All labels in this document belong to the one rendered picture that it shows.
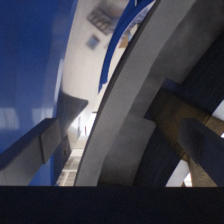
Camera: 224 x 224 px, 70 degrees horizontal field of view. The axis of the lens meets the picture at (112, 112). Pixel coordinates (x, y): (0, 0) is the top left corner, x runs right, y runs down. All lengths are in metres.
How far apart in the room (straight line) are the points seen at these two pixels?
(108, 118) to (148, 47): 0.12
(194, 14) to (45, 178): 0.49
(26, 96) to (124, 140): 0.28
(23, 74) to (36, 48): 0.05
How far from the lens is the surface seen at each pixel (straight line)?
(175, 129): 0.35
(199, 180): 0.37
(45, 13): 0.30
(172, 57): 0.44
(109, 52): 2.13
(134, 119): 0.45
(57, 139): 0.17
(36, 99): 0.31
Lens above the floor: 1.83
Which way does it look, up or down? 17 degrees up
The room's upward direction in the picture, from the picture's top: 180 degrees clockwise
